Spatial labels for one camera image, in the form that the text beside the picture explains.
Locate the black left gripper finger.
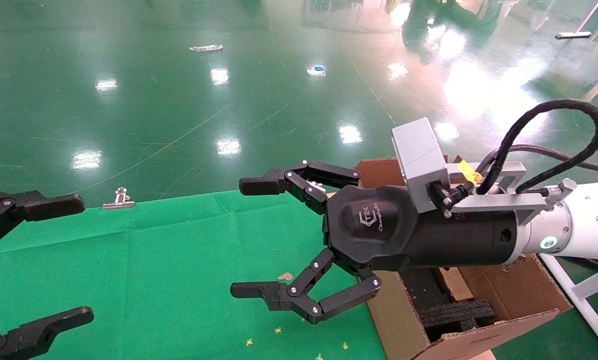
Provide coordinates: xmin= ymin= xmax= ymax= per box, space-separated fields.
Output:
xmin=0 ymin=306 xmax=95 ymax=360
xmin=0 ymin=188 xmax=86 ymax=257

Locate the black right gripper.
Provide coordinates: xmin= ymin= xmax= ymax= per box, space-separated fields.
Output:
xmin=230 ymin=160 xmax=525 ymax=325

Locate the narrow cardboard box with hole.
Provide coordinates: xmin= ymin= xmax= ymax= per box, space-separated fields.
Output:
xmin=436 ymin=266 xmax=476 ymax=304

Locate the large open cardboard carton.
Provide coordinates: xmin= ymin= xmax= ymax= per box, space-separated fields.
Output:
xmin=354 ymin=157 xmax=573 ymax=360

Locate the silver binder clip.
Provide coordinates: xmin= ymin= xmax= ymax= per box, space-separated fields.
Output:
xmin=102 ymin=187 xmax=135 ymax=210

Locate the green table cloth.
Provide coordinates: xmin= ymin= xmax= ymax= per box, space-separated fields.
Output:
xmin=0 ymin=189 xmax=387 ymax=360

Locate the black foam insert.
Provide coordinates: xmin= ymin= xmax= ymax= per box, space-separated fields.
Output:
xmin=401 ymin=269 xmax=498 ymax=343

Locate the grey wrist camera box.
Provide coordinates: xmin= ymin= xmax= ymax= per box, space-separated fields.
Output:
xmin=392 ymin=118 xmax=452 ymax=215

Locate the yellow cable tag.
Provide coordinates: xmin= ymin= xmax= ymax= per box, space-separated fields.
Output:
xmin=459 ymin=160 xmax=484 ymax=185

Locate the grey metal camera bracket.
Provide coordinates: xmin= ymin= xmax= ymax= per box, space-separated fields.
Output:
xmin=443 ymin=161 xmax=551 ymax=226

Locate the silver cable connector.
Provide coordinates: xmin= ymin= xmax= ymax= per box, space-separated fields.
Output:
xmin=546 ymin=178 xmax=578 ymax=203

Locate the thin dark cable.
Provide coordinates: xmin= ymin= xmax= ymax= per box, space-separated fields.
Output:
xmin=479 ymin=144 xmax=598 ymax=176

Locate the white metal table leg frame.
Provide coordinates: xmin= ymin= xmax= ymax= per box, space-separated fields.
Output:
xmin=539 ymin=252 xmax=598 ymax=358

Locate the thick black looped cable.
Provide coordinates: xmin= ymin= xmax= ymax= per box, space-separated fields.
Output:
xmin=475 ymin=99 xmax=598 ymax=196

